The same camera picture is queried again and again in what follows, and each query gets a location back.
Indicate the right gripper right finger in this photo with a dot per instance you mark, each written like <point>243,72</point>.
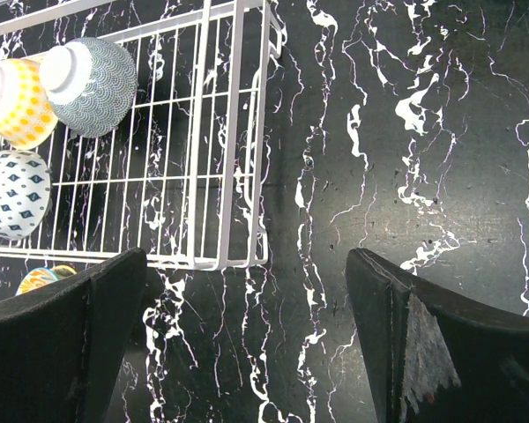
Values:
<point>433,355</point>

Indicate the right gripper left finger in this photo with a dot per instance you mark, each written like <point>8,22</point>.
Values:
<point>62,345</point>

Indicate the orange blue floral bowl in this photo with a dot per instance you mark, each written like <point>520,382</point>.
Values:
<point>40,277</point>

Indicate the blue white patterned bowl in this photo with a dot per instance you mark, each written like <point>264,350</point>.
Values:
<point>25,190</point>

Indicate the yellow dotted sun bowl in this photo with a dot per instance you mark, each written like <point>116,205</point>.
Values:
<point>26,118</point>

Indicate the red rimmed patterned bowl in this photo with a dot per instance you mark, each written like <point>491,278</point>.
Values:
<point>90,84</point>

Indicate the white wire dish rack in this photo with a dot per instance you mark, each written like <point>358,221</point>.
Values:
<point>181,176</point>

